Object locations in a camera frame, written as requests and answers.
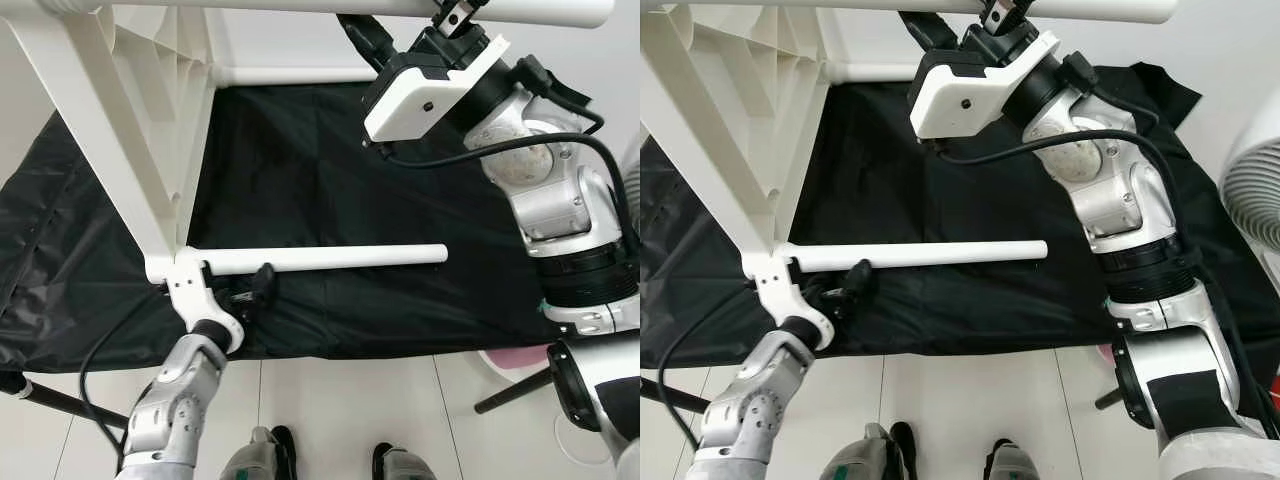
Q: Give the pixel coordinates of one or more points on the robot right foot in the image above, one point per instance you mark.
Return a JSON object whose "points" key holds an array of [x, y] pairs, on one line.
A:
{"points": [[1015, 462], [402, 465]]}

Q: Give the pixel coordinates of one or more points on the black tablecloth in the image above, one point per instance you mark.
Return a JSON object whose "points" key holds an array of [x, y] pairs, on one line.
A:
{"points": [[350, 180], [960, 190]]}

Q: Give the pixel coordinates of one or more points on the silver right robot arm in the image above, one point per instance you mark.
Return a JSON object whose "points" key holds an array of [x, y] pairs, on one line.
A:
{"points": [[1130, 190], [550, 190]]}

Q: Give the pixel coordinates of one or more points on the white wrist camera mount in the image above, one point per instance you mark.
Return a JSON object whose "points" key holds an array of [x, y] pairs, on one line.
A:
{"points": [[782, 290], [965, 100], [420, 100], [190, 290]]}

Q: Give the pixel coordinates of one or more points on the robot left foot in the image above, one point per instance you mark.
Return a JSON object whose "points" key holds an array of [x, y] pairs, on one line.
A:
{"points": [[868, 455], [258, 458]]}

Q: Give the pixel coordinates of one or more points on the white plastic children table top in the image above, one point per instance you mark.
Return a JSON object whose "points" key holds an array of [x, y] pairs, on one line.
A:
{"points": [[710, 130], [100, 130]]}

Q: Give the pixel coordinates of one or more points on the pink cushion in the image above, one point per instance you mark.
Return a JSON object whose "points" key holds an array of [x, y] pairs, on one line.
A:
{"points": [[1108, 351], [515, 358]]}

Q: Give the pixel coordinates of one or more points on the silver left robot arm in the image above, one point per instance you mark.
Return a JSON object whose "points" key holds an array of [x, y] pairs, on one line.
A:
{"points": [[180, 400], [765, 400]]}

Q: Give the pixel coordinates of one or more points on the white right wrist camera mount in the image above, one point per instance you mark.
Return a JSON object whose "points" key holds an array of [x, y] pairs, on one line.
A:
{"points": [[420, 100], [965, 100]]}

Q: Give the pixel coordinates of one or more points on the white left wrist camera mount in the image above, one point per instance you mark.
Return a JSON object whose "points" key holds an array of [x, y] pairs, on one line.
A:
{"points": [[190, 290], [782, 290]]}

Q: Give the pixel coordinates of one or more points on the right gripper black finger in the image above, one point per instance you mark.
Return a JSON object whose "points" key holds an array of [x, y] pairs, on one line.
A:
{"points": [[460, 15], [925, 30], [1005, 14], [365, 40]]}

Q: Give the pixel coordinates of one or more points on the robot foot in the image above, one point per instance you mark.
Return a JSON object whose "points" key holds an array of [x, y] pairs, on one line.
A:
{"points": [[258, 458], [1015, 462], [402, 465], [868, 455]]}

